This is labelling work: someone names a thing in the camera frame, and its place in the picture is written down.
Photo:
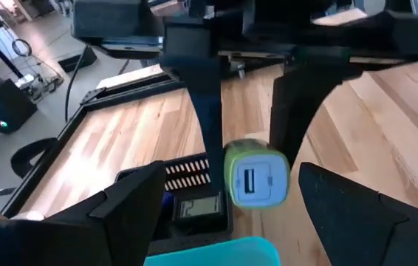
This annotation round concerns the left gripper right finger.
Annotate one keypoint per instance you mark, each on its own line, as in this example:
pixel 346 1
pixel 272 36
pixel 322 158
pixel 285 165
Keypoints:
pixel 379 236

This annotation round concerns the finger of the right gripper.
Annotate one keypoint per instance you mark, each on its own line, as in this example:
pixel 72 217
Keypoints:
pixel 209 111
pixel 297 103

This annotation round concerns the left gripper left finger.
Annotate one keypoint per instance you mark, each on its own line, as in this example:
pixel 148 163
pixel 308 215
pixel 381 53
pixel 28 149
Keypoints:
pixel 65 244

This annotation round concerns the green USB charger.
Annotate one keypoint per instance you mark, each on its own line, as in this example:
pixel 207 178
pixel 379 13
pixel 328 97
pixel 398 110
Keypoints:
pixel 257 181

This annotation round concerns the black calculator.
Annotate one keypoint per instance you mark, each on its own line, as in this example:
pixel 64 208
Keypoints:
pixel 199 207

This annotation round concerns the black slotted plastic basket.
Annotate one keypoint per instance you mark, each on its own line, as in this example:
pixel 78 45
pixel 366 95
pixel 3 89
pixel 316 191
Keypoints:
pixel 194 242

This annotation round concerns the teal translucent plastic bin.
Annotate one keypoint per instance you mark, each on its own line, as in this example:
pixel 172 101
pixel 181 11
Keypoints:
pixel 212 255

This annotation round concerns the black box with green lights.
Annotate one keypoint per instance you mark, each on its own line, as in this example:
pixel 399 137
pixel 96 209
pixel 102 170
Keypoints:
pixel 13 107

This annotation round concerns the black metal table frame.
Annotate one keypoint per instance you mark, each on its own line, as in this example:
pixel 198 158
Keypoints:
pixel 127 97

